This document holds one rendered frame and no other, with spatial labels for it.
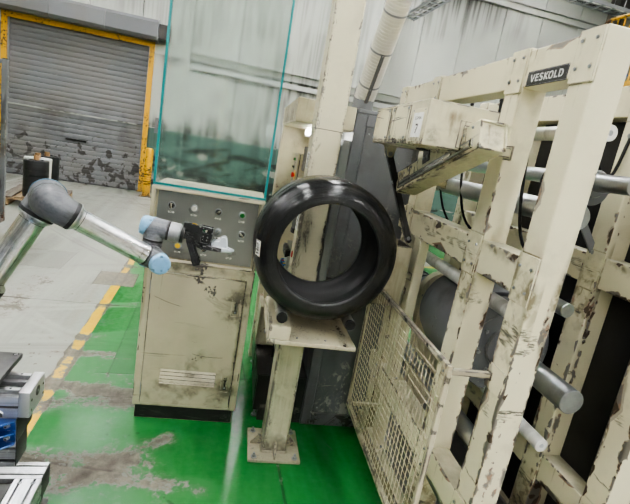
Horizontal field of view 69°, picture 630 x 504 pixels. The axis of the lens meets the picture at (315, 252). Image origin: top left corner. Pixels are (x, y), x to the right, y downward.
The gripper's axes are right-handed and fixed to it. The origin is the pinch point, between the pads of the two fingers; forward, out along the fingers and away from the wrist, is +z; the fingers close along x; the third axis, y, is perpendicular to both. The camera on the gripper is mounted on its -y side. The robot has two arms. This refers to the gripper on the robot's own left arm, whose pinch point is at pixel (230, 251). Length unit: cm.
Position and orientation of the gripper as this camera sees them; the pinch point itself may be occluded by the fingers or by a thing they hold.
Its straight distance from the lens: 186.1
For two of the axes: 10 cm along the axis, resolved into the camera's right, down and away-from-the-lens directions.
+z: 9.5, 2.5, 2.0
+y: 2.9, -9.4, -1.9
